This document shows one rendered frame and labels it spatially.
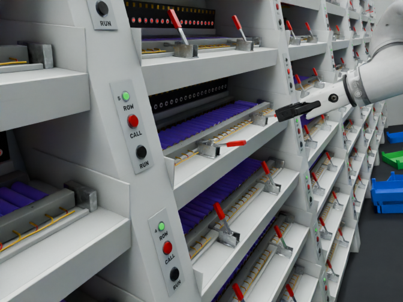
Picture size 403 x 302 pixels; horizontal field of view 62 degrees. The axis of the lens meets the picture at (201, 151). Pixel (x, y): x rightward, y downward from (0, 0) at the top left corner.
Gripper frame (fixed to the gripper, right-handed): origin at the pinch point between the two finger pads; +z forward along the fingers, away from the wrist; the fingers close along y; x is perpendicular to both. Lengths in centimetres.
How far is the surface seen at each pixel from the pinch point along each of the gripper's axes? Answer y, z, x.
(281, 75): 18.0, 3.7, 9.2
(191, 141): -28.2, 9.2, 3.2
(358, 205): 114, 20, -74
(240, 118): -6.0, 9.1, 2.8
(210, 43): -9.0, 7.7, 21.7
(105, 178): -52, 6, 4
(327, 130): 69, 10, -19
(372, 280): 66, 13, -90
